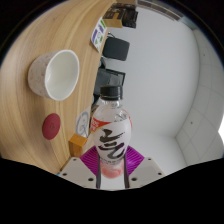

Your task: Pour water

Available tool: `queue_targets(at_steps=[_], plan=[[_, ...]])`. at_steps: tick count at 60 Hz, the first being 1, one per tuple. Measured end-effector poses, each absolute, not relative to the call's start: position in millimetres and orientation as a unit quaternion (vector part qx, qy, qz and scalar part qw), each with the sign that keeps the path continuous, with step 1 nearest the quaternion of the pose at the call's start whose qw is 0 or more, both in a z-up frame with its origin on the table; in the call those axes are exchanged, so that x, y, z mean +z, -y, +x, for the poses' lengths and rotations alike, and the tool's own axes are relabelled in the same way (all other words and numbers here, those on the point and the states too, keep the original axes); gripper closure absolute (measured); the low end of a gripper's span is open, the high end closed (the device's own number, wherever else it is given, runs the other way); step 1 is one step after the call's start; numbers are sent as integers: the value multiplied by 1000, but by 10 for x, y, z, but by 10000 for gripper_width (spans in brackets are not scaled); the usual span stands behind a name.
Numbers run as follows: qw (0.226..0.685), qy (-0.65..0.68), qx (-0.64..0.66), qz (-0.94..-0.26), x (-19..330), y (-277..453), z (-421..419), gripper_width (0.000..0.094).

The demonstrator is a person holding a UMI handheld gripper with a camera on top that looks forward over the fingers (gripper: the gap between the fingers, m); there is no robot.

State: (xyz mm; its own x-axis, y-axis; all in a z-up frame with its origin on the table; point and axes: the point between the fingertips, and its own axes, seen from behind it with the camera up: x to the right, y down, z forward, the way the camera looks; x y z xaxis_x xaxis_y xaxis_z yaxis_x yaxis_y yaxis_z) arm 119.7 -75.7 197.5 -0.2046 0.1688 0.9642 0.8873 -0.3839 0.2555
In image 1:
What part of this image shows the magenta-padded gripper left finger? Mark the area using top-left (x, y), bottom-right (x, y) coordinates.
top-left (59, 145), bottom-right (102, 189)

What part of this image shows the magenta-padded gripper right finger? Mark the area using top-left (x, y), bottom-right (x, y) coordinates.
top-left (123, 145), bottom-right (168, 189)

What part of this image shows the clear drink bottle black cap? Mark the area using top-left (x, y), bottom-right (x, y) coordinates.
top-left (90, 85), bottom-right (133, 182)

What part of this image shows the flat round red coaster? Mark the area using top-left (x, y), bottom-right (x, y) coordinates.
top-left (41, 112), bottom-right (62, 141)

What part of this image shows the white speckled ceramic cup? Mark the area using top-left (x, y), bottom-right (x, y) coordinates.
top-left (27, 49), bottom-right (81, 102)

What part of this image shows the black office chair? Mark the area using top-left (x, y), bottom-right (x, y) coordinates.
top-left (101, 35), bottom-right (130, 62)

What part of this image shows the green and purple leaflet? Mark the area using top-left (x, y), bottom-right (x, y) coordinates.
top-left (90, 17), bottom-right (110, 53)

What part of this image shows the brown cardboard box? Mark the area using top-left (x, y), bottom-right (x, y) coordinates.
top-left (102, 9), bottom-right (124, 29)

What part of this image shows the white sheet with ring print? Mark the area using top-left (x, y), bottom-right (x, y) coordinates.
top-left (74, 106), bottom-right (93, 138)

